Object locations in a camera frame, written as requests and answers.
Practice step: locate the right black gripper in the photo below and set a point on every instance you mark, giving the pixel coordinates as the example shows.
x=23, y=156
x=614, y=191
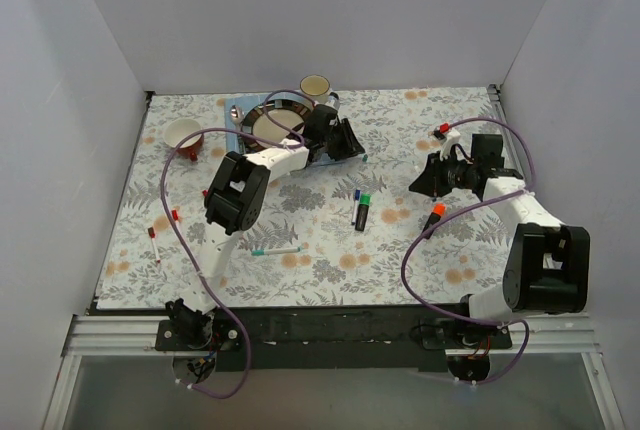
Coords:
x=439, y=176

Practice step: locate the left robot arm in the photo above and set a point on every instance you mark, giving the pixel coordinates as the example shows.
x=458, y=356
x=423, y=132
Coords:
x=234, y=201

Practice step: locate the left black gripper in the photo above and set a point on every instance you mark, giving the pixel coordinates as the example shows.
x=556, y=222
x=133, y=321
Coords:
x=339, y=137

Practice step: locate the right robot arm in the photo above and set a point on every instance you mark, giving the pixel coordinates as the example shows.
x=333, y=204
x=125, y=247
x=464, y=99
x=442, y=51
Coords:
x=547, y=267

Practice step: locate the metal spoon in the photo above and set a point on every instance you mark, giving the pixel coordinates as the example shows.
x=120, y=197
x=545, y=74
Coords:
x=237, y=117

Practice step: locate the green capped black highlighter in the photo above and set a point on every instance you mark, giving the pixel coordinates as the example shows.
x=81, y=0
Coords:
x=362, y=212

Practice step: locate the red bowl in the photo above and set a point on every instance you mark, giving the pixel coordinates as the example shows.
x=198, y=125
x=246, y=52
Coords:
x=184, y=136

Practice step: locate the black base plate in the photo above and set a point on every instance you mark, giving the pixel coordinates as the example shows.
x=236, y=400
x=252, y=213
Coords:
x=324, y=337

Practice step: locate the orange black highlighter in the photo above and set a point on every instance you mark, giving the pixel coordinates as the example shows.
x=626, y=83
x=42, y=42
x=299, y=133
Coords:
x=435, y=217

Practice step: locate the floral tablecloth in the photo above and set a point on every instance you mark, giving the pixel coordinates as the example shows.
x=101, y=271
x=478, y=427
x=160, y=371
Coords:
x=384, y=264

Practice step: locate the teal capped white pen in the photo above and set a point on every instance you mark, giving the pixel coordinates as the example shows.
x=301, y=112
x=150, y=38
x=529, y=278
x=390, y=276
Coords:
x=275, y=251

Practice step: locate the blue capped white pen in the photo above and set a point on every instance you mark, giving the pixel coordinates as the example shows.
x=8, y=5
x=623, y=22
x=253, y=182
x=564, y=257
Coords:
x=355, y=205

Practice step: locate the aluminium frame rail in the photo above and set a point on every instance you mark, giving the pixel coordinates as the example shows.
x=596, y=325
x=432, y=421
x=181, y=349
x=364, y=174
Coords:
x=135, y=336

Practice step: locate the red white pen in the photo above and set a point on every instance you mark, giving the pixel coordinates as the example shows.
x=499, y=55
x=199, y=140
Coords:
x=152, y=236

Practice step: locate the cream enamel mug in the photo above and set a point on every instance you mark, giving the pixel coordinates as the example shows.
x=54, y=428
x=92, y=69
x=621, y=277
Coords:
x=316, y=87

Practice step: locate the blue checkered cloth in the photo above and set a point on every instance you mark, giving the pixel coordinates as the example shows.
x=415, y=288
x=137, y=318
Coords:
x=247, y=102

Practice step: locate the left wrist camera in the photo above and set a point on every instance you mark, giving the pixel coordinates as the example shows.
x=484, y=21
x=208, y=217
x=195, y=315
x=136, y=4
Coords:
x=333, y=101

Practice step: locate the dark rimmed plate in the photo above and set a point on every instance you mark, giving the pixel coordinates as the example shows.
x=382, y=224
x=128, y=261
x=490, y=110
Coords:
x=292, y=114

